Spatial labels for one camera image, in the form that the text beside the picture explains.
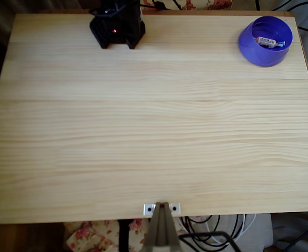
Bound black power cable with plug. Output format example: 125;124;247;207
142;0;168;11

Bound white cable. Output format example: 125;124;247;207
176;214;257;245

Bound metal clamp bracket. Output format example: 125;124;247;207
142;201;182;252

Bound pink white candy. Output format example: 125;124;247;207
253;36;287;49

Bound silver metal mounting bracket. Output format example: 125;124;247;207
143;202;181;216

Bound purple plastic bowl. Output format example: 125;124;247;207
238;15;293;68

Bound floral patterned cloth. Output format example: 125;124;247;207
64;220;155;252
140;0;233;11

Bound black table leg post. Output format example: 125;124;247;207
118;219;130;252

